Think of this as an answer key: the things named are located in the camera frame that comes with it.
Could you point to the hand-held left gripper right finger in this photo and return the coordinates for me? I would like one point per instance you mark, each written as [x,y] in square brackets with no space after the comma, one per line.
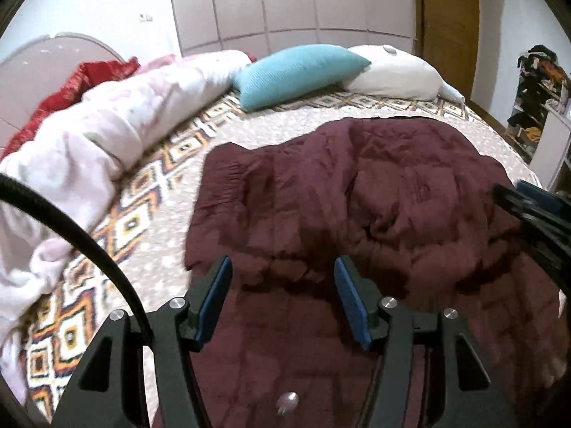
[352,307]

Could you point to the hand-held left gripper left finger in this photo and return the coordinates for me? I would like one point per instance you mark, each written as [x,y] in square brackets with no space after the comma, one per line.
[214,303]

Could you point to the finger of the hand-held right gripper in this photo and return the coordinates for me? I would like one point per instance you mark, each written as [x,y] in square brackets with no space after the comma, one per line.
[544,232]
[546,198]

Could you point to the maroon puffer jacket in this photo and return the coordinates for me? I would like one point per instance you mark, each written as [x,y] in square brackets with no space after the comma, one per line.
[357,196]

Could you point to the cluttered white shelf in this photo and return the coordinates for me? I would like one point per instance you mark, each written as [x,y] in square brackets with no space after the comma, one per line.
[535,98]

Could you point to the patterned beige bedspread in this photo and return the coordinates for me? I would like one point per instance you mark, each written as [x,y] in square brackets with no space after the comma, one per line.
[147,214]

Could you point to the white plush pillow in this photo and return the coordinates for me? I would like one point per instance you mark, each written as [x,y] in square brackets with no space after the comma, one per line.
[392,76]

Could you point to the pink white duvet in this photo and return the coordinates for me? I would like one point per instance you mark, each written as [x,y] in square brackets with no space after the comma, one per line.
[89,142]

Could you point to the wooden door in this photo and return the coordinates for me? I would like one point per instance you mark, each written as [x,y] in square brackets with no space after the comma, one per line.
[446,18]

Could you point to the teal pillow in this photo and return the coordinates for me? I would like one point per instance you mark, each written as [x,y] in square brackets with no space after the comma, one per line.
[294,76]

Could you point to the red cloth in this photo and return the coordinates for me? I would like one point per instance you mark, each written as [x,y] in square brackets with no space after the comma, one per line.
[98,73]

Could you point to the pink bed headboard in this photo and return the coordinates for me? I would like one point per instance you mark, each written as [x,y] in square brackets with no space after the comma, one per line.
[44,67]

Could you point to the beige wardrobe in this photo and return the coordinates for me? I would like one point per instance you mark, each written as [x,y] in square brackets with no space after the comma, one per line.
[290,0]

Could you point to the wall light switch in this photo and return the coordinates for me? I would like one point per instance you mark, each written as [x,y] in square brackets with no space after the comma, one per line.
[146,17]

